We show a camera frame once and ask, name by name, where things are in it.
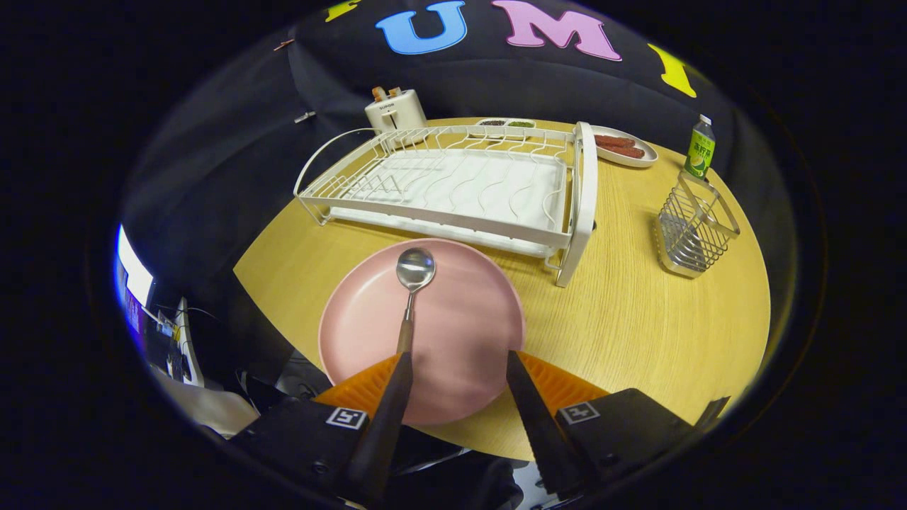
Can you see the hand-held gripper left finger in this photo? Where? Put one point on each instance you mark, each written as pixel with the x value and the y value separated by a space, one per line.
pixel 390 418

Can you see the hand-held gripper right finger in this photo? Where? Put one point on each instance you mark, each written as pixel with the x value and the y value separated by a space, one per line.
pixel 535 418

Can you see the pink plate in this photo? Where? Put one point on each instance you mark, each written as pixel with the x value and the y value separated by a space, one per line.
pixel 460 326

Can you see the white oval plate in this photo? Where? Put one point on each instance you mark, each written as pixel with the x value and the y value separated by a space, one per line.
pixel 641 161

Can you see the brown sausage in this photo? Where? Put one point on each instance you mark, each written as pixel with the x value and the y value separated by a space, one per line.
pixel 625 151
pixel 615 141

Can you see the bright screen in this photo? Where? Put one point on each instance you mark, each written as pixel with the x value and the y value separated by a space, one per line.
pixel 134 273

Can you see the white divided tray of beans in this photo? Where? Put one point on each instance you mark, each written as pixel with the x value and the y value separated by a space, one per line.
pixel 504 123

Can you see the white toaster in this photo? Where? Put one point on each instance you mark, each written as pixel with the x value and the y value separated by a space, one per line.
pixel 395 115

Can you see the black backdrop cloth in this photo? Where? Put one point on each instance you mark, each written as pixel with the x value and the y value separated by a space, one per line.
pixel 248 142

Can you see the green label drink bottle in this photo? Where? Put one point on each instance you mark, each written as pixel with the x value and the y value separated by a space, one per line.
pixel 700 152

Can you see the white clip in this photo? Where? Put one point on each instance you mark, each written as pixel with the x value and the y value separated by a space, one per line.
pixel 305 116

